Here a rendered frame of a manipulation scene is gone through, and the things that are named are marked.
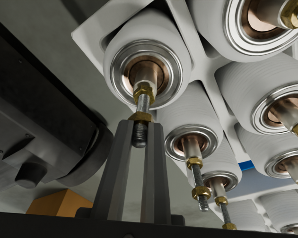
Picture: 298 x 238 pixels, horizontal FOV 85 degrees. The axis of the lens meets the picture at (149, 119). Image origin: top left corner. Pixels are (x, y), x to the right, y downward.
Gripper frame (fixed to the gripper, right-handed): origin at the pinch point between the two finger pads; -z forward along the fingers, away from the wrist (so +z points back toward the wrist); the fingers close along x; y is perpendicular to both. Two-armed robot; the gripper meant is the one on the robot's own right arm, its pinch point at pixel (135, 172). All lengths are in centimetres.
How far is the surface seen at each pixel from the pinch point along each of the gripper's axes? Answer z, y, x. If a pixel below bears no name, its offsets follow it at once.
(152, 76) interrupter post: -9.6, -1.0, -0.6
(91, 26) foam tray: -18.4, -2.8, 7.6
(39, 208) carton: -30, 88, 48
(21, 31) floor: -36.5, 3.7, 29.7
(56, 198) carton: -33, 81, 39
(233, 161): -13.1, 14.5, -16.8
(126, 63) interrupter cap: -11.0, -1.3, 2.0
